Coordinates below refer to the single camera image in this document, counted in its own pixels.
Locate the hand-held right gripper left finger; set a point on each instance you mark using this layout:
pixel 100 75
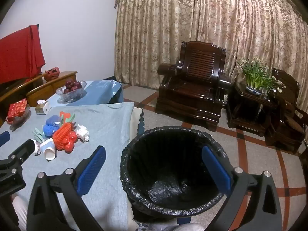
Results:
pixel 91 170

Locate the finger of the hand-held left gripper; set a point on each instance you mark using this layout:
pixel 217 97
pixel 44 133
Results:
pixel 25 150
pixel 4 138

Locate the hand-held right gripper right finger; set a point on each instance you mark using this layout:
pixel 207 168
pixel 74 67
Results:
pixel 216 170

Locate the white paper cup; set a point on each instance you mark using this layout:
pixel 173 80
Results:
pixel 47 146

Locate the red plastic wrapper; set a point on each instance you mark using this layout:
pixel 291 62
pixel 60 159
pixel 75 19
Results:
pixel 69 146

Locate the blue shoe cover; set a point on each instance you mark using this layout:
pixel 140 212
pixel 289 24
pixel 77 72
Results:
pixel 51 126

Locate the orange foam fruit net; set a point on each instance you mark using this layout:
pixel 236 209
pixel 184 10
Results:
pixel 63 133

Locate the black-lined trash bin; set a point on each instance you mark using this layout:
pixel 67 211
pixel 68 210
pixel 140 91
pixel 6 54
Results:
pixel 168 168

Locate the glass dish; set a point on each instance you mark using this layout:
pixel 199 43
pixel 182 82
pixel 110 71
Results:
pixel 24 121

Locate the person's white trousers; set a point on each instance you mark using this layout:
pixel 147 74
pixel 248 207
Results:
pixel 19 207

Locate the red packets in dish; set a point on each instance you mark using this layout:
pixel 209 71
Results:
pixel 16 109

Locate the small gold and white box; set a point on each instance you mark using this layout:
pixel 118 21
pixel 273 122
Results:
pixel 41 109

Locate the wooden sideboard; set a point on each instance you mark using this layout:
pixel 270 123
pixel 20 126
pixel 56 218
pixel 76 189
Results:
pixel 48 91

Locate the dark wooden side table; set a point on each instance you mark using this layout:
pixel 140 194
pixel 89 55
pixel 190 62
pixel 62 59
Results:
pixel 247 108

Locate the cream scalloped table cover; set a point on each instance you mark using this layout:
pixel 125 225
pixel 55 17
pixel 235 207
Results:
pixel 137 118

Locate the glass fruit bowl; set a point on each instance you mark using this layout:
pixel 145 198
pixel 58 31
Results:
pixel 72 97

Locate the red apple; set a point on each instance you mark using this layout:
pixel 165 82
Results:
pixel 66 91
pixel 77 85
pixel 70 83

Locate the blue patterned cloth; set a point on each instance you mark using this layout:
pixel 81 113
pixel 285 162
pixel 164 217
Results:
pixel 144 226

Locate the red woven basket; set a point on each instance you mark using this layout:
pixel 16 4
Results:
pixel 51 74

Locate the blue scalloped tablecloth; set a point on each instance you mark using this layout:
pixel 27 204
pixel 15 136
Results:
pixel 101 91

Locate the dark wooden armchair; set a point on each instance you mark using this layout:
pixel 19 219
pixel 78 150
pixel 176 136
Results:
pixel 286 125
pixel 197 89

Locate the red cloth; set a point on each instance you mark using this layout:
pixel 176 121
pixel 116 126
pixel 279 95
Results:
pixel 19 53

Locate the potted narcissus plant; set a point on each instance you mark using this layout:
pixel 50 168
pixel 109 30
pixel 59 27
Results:
pixel 255 77

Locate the beige patterned curtain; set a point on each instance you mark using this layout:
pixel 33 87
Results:
pixel 168 28

